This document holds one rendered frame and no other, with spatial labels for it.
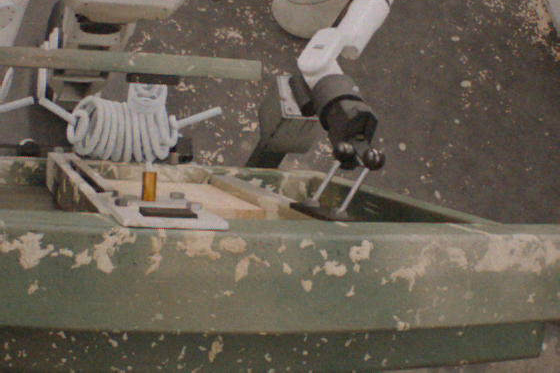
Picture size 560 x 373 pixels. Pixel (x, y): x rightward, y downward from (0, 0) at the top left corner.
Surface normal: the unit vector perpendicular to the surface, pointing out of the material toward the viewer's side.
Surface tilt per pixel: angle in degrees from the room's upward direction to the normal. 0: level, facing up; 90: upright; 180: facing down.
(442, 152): 0
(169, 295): 33
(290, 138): 90
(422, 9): 0
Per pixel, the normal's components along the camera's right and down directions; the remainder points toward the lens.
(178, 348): 0.32, 0.09
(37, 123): 0.31, -0.47
